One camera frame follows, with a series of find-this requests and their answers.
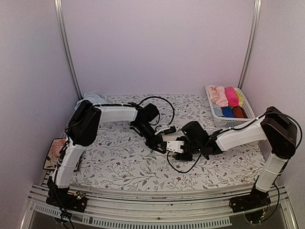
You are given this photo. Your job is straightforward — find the pink patterned cupcake liner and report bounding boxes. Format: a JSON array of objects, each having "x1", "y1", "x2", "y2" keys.
[{"x1": 47, "y1": 138, "x2": 66, "y2": 161}]

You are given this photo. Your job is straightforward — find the left aluminium frame post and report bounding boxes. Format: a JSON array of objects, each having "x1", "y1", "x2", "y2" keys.
[{"x1": 54, "y1": 0, "x2": 83, "y2": 100}]

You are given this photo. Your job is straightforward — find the hot pink rolled towel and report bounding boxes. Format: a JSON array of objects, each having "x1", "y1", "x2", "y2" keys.
[{"x1": 225, "y1": 87, "x2": 239, "y2": 107}]

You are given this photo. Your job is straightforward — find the white plastic basket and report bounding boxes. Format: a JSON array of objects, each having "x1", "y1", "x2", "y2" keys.
[{"x1": 205, "y1": 85, "x2": 255, "y2": 127}]

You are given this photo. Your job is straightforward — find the dark red rolled towel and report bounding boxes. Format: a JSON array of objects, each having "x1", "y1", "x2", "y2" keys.
[{"x1": 232, "y1": 106, "x2": 247, "y2": 118}]

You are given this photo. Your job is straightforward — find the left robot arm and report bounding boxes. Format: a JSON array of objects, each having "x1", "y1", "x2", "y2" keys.
[{"x1": 48, "y1": 100, "x2": 166, "y2": 207}]

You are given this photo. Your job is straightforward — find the front aluminium rail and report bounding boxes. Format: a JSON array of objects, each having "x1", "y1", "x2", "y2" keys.
[{"x1": 21, "y1": 184, "x2": 302, "y2": 229}]

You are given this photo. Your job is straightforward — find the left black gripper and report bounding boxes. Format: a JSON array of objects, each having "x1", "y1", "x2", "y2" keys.
[{"x1": 133, "y1": 121, "x2": 166, "y2": 154}]

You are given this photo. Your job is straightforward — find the cream printed rolled towel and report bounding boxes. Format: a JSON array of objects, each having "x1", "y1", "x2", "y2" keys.
[{"x1": 208, "y1": 85, "x2": 219, "y2": 103}]

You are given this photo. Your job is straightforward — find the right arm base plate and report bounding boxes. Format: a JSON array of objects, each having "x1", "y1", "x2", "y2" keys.
[{"x1": 229, "y1": 189, "x2": 271, "y2": 213}]

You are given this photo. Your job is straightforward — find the light blue rolled towel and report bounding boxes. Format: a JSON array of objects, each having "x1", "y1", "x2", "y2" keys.
[{"x1": 213, "y1": 104, "x2": 224, "y2": 117}]

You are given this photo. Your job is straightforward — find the aluminium frame post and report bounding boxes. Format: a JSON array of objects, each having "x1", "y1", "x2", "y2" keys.
[
  {"x1": 54, "y1": 0, "x2": 83, "y2": 100},
  {"x1": 237, "y1": 0, "x2": 262, "y2": 90}
]

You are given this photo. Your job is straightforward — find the floral table cloth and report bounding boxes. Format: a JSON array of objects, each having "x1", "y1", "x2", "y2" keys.
[{"x1": 70, "y1": 95, "x2": 265, "y2": 191}]

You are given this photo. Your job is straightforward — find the floral square plate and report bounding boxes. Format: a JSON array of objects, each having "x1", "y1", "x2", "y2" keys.
[{"x1": 43, "y1": 137, "x2": 67, "y2": 171}]

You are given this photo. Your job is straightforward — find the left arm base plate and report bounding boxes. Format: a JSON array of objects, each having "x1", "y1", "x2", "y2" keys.
[{"x1": 46, "y1": 191, "x2": 88, "y2": 213}]

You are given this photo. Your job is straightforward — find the left black braided cable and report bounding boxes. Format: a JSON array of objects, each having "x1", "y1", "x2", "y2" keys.
[{"x1": 137, "y1": 95, "x2": 176, "y2": 127}]

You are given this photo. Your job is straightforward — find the light blue crumpled cloth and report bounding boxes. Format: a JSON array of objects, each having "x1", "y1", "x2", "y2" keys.
[{"x1": 74, "y1": 93, "x2": 107, "y2": 110}]

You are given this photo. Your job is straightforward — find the light pink rolled towel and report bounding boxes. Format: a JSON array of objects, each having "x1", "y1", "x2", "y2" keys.
[{"x1": 216, "y1": 86, "x2": 228, "y2": 107}]

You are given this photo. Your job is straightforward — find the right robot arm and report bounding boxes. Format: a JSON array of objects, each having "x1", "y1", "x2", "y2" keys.
[{"x1": 166, "y1": 106, "x2": 302, "y2": 212}]

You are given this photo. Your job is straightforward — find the yellow rolled towel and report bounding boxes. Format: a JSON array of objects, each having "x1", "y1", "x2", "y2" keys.
[{"x1": 235, "y1": 90, "x2": 244, "y2": 107}]

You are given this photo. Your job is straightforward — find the cream white towel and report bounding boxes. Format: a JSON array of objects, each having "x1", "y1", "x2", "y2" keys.
[{"x1": 162, "y1": 133, "x2": 182, "y2": 142}]

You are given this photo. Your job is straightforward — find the right aluminium frame post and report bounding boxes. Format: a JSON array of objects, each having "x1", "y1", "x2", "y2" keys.
[{"x1": 237, "y1": 0, "x2": 262, "y2": 90}]

